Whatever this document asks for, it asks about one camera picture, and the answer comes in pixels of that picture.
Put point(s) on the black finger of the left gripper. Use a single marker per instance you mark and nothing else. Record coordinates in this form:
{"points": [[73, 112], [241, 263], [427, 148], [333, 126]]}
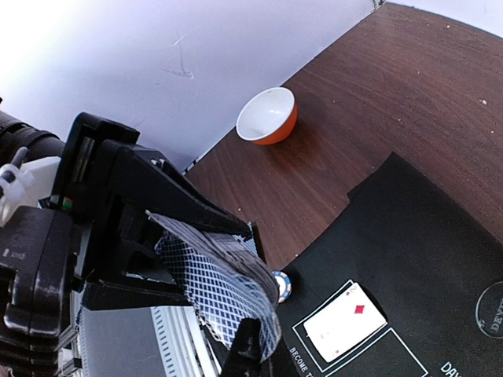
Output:
{"points": [[145, 178]]}

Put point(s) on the black poker cloth mat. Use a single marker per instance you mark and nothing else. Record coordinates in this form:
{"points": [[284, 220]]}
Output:
{"points": [[421, 259]]}

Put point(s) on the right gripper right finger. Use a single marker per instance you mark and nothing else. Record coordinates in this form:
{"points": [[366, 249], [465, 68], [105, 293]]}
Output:
{"points": [[280, 364]]}

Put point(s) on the blue white chip stack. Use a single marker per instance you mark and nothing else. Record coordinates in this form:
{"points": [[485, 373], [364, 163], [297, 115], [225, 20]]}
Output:
{"points": [[284, 285]]}

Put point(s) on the white red bowl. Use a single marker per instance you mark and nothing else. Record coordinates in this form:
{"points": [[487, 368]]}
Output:
{"points": [[269, 117]]}

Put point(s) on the grey playing card deck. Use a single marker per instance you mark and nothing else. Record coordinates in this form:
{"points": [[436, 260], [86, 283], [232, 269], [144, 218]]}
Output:
{"points": [[223, 280]]}

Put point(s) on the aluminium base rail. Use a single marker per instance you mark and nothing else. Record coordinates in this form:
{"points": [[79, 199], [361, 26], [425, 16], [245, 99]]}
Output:
{"points": [[158, 341]]}

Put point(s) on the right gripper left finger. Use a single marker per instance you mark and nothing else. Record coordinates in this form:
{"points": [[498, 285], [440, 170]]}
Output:
{"points": [[243, 359]]}

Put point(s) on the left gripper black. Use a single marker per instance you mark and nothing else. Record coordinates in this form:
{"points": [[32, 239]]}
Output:
{"points": [[39, 246]]}

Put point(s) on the two of diamonds card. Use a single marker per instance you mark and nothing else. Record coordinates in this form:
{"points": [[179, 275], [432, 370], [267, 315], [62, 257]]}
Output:
{"points": [[344, 323]]}

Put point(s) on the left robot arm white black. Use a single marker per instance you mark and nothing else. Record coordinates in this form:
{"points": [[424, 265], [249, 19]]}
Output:
{"points": [[88, 233]]}

